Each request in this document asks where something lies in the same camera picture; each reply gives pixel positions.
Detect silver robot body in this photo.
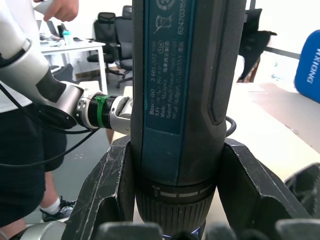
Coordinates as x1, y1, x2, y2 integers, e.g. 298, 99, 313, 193
8, 216, 70, 240

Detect white handheld device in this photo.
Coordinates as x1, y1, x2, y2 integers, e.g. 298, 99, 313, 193
33, 0, 55, 13

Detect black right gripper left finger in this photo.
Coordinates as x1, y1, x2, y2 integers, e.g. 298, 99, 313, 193
61, 136, 136, 240

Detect blue chair back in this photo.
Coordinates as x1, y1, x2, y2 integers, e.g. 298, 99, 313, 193
293, 29, 320, 104

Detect green zip tie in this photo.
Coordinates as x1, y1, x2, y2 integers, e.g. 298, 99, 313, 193
95, 94, 111, 128

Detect black office chair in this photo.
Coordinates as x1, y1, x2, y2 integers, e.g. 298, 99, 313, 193
86, 11, 121, 77
109, 5, 134, 89

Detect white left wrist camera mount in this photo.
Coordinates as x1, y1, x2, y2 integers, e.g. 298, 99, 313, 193
109, 95, 133, 136

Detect white office desk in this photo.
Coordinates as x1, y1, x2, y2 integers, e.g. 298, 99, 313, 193
39, 38, 109, 95

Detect person in white shirt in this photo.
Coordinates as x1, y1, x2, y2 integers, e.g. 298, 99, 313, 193
0, 0, 76, 236

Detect person's bare hand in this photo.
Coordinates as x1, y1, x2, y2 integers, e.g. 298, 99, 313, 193
33, 0, 80, 23

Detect teal-capped drink bottle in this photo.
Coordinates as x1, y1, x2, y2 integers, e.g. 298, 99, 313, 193
62, 29, 73, 46

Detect black cable loop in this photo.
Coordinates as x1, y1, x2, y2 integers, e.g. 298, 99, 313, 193
224, 115, 238, 138

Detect black sneaker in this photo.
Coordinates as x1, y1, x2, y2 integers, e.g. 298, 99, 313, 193
39, 196, 77, 223

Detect dark blue-green electric screwdriver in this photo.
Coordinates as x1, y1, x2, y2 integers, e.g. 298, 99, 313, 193
129, 0, 248, 240

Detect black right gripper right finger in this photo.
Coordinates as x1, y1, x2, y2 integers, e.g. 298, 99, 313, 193
216, 142, 311, 234

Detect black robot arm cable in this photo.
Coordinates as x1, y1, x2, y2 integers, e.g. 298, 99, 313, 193
0, 53, 101, 169

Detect black plastic part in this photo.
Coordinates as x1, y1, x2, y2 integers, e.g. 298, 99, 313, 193
284, 161, 320, 219

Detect black hanging cloth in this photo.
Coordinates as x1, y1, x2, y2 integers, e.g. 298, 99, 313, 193
236, 8, 278, 83

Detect open laptop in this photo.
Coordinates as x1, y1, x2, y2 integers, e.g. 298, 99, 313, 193
45, 19, 60, 36

